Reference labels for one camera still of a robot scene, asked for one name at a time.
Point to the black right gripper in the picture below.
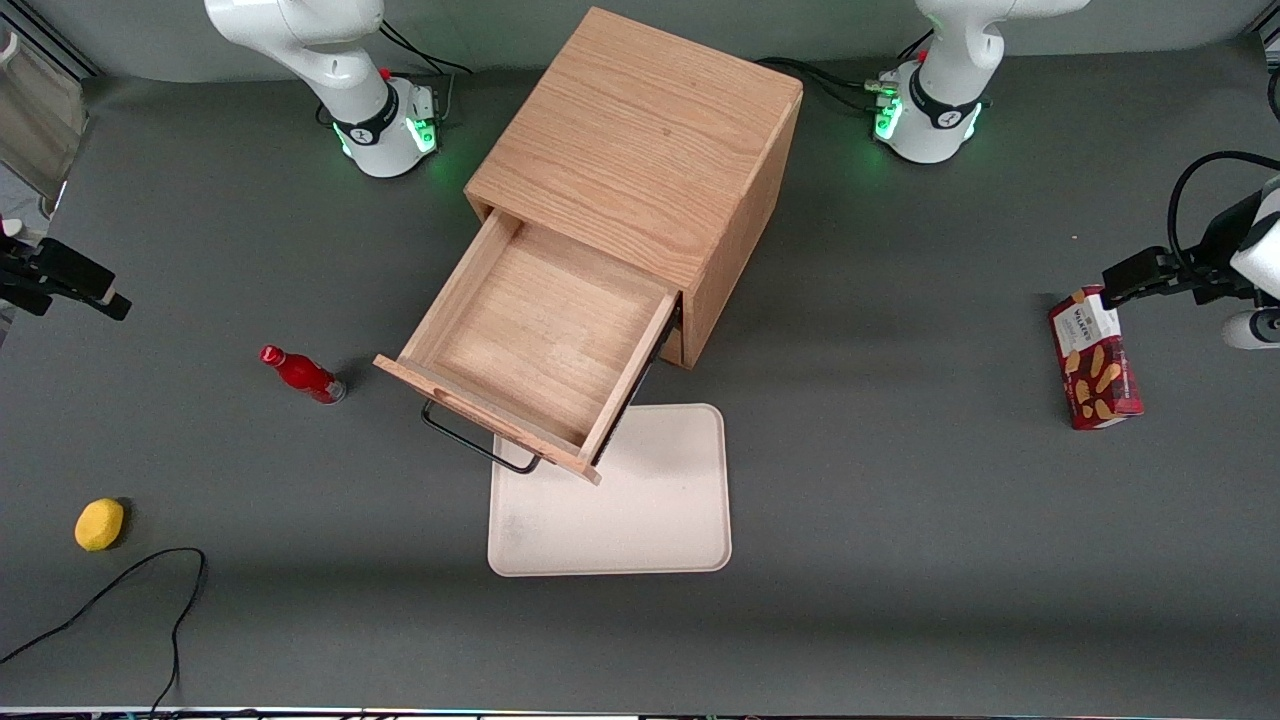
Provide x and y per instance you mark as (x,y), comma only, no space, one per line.
(22,268)

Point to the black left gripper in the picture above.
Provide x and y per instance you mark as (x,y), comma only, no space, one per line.
(1212,262)

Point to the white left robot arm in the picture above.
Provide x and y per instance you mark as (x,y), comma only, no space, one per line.
(940,120)

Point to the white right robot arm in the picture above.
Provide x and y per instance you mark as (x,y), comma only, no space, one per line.
(370,130)

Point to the oak wooden drawer cabinet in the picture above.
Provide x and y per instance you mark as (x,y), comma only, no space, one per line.
(650,130)

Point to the red shortbread cookie box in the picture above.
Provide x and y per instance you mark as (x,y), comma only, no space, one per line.
(1095,370)

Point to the clear plastic panel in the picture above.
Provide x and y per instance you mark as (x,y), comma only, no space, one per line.
(35,120)

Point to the red bottle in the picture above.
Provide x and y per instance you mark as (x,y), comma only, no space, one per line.
(305,377)

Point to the yellow lemon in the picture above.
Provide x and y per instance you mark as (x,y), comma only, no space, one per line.
(99,525)

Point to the cream plastic tray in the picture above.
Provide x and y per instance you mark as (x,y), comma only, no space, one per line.
(650,500)

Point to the dark aluminium frame rail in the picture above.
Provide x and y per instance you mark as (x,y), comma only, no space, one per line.
(50,42)

